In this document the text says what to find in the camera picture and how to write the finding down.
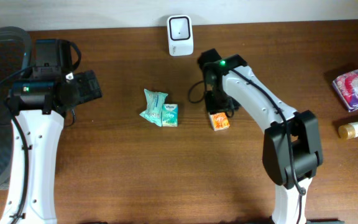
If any orange tissue pack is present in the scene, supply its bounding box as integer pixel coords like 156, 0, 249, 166
209, 112, 230, 131

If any teal tissue pack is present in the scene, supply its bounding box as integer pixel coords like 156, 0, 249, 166
162, 104, 178, 127

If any teal wipes pouch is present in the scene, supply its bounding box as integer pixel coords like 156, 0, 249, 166
140, 89, 168, 127

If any red purple floral package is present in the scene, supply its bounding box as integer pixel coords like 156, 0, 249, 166
332, 69, 358, 112

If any cream tube gold cap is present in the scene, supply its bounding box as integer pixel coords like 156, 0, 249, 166
338, 122, 358, 139

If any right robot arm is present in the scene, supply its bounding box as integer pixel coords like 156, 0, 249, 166
197, 49, 323, 223

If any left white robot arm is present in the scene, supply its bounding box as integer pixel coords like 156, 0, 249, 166
0, 39, 103, 223

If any white barcode scanner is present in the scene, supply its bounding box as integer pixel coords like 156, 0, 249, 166
167, 15, 194, 57

